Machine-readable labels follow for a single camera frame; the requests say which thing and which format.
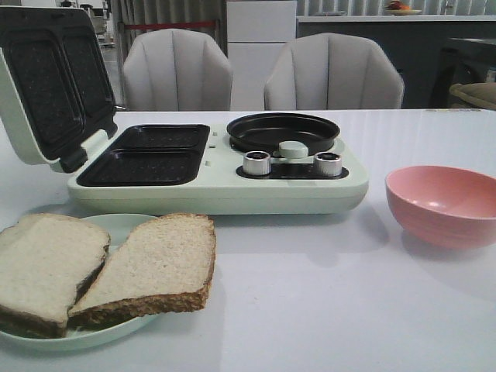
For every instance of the bread slice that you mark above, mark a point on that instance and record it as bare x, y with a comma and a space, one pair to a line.
165, 265
48, 261

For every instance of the pink plastic bowl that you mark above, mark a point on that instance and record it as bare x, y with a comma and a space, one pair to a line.
445, 206

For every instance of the green breakfast maker lid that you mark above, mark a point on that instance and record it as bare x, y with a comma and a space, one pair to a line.
56, 97

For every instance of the green breakfast maker base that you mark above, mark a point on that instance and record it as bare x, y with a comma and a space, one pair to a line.
161, 168

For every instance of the left silver control knob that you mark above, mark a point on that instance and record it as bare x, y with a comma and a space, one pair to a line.
257, 163

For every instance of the silver control knob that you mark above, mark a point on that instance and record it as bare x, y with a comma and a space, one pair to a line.
257, 163
327, 164

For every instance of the black round frying pan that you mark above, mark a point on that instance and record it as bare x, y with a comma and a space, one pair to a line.
265, 131

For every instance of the right silver control knob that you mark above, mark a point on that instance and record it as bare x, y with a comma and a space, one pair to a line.
327, 164

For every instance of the light green plate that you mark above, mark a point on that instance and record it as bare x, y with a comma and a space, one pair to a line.
119, 227

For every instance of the right grey upholstered chair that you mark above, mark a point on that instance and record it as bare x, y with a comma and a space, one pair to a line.
330, 71

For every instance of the grey upholstered chair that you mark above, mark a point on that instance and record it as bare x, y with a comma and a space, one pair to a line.
177, 70
330, 71

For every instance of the left grey upholstered chair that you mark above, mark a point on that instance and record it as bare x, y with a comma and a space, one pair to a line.
177, 70

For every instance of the white cabinet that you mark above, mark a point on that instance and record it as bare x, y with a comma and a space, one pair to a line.
256, 32

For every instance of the grey counter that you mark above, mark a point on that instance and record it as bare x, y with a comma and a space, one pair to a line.
425, 49

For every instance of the plate of fruit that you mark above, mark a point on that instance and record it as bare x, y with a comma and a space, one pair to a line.
399, 8

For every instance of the beige cushion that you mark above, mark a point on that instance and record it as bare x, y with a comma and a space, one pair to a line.
481, 95

